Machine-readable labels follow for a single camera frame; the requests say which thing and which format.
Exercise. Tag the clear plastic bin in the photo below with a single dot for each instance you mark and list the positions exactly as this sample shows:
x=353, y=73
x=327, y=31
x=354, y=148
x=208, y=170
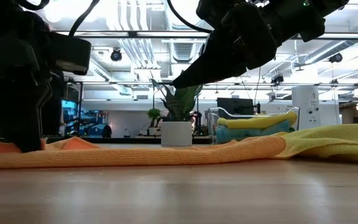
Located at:
x=211, y=124

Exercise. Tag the yellow microfiber towel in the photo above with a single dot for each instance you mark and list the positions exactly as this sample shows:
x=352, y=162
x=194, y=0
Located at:
x=259, y=122
x=337, y=140

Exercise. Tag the blue microfiber towel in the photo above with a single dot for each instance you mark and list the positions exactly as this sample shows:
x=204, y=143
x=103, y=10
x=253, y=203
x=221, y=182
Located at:
x=244, y=133

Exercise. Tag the person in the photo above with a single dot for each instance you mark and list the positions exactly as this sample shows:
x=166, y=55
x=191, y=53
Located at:
x=107, y=130

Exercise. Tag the snake plant in white pot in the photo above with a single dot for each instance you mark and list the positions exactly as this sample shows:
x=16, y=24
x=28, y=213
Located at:
x=176, y=133

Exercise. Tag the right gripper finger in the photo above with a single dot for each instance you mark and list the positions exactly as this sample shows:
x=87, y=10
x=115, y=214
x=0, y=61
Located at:
x=216, y=65

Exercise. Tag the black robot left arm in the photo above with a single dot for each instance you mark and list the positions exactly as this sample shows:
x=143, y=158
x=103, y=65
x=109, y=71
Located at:
x=5, y=15

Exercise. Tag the white column unit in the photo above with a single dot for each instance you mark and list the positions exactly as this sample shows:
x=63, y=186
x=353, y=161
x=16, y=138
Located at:
x=306, y=105

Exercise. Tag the black computer monitor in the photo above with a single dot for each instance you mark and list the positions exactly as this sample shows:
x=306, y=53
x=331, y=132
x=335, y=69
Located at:
x=235, y=105

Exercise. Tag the small green potted plant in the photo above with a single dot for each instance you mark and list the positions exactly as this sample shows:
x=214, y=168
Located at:
x=154, y=113

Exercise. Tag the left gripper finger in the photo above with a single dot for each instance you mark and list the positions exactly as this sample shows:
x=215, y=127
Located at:
x=54, y=109
x=20, y=118

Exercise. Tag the orange microfiber towel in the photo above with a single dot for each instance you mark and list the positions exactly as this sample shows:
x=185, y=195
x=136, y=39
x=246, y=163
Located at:
x=135, y=157

